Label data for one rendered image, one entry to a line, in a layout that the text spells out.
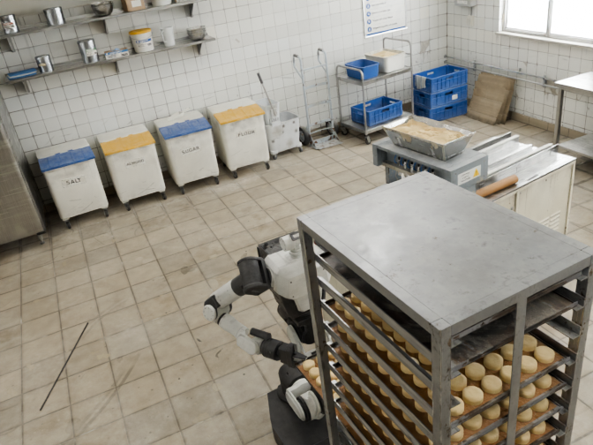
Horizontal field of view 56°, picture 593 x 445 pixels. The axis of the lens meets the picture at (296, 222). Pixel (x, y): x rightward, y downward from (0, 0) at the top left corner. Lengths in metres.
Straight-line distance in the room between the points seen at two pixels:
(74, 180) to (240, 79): 2.32
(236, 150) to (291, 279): 4.23
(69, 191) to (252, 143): 2.07
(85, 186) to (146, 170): 0.65
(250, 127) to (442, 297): 5.37
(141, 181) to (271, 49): 2.29
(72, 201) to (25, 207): 0.53
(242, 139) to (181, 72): 1.07
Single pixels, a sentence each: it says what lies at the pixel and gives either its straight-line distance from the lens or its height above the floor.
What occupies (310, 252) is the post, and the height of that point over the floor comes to 1.70.
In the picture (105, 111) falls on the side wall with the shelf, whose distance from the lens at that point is 6.76.
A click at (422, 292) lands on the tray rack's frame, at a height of 1.82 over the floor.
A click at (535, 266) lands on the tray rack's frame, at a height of 1.82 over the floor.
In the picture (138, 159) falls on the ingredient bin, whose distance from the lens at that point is 6.26.
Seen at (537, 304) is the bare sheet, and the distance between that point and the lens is 1.53.
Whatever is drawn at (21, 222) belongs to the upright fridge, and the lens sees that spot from 6.12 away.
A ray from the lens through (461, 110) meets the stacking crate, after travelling 7.93.
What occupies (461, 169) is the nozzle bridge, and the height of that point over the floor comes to 1.16.
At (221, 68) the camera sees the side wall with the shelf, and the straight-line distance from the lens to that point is 6.95.
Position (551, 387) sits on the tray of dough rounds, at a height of 1.40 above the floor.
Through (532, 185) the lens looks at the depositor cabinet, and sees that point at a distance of 4.15.
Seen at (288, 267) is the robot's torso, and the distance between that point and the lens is 2.42.
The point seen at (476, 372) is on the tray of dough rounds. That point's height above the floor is 1.51.
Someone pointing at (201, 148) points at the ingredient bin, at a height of 0.49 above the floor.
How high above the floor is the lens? 2.59
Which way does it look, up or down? 28 degrees down
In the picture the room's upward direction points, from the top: 8 degrees counter-clockwise
